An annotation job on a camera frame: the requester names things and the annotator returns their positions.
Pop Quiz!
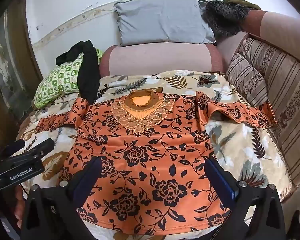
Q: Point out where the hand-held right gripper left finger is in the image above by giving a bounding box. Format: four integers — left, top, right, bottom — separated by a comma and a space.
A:
21, 156, 103, 240

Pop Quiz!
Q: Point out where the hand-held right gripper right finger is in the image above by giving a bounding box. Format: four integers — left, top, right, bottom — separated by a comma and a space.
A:
204, 156, 287, 240

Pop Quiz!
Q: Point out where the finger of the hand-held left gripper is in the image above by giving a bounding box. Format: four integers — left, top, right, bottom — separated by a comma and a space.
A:
24, 138, 55, 157
0, 139, 26, 159

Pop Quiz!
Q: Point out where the orange floral blouse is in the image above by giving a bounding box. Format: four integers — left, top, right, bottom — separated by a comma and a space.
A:
35, 87, 277, 237

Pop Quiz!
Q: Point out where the person's left hand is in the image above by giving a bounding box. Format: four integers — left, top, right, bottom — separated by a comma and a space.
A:
14, 186, 26, 222

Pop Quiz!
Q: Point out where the leaf-print blanket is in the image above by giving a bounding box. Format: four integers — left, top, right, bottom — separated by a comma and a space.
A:
15, 70, 293, 240

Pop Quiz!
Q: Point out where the green patterned pillow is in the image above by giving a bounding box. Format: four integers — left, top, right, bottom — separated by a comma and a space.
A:
33, 48, 104, 109

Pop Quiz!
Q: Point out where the wooden glass-door cabinet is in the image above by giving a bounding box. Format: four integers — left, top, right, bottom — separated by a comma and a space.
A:
0, 5, 44, 155

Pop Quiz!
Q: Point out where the black garment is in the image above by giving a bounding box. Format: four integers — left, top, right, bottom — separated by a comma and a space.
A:
56, 40, 101, 105

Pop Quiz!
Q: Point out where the striped brown blanket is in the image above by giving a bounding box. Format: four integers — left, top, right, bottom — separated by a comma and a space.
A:
236, 38, 300, 187
225, 52, 269, 108

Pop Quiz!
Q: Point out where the pink bolster cushion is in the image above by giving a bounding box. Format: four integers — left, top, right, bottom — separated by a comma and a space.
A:
99, 42, 224, 78

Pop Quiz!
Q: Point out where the dark furry cushion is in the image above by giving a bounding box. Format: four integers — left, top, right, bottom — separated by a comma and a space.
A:
205, 0, 253, 38

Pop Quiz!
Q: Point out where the pink and brown sofa bolster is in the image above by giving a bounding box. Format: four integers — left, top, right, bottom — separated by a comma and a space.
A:
216, 10, 300, 55

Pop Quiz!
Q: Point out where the grey pillow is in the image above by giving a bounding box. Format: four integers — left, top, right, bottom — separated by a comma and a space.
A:
114, 0, 217, 47

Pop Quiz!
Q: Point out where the olive green cloth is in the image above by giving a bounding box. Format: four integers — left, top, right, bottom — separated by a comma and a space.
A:
224, 0, 260, 10

